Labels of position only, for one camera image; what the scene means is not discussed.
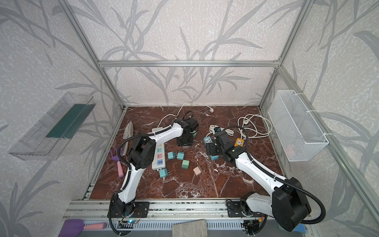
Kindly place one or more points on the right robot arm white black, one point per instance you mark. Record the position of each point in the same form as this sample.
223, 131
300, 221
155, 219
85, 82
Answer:
286, 200

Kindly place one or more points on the blue power strip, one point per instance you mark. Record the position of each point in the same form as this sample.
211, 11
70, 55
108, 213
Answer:
208, 142

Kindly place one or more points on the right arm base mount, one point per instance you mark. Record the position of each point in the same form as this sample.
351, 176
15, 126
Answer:
236, 208

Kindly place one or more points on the purple pink brush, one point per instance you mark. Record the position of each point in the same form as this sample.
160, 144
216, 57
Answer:
73, 227

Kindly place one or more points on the white multicolour power strip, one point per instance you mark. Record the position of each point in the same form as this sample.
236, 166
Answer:
159, 161

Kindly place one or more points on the clear plastic wall tray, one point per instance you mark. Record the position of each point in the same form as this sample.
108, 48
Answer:
47, 139

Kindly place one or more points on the metal garden trowel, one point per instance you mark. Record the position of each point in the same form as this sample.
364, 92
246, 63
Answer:
128, 132

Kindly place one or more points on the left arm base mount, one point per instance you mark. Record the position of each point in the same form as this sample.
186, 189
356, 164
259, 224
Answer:
134, 209

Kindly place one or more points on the grey sponge block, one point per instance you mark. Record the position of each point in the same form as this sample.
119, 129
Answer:
196, 228

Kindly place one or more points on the white wire mesh basket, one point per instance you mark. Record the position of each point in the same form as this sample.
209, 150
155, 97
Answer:
298, 132

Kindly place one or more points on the purple pink hand rake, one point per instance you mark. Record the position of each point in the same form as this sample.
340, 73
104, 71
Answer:
115, 158

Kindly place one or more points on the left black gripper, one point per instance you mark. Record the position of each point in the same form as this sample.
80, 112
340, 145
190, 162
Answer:
181, 144

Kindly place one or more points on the orange power strip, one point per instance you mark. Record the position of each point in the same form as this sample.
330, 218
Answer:
239, 142

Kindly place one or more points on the blue sponge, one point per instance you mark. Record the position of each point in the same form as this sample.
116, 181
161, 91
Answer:
299, 229

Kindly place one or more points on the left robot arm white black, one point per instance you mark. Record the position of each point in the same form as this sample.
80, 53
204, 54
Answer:
138, 151

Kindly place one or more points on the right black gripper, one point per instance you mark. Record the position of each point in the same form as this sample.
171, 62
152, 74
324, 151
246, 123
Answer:
210, 146

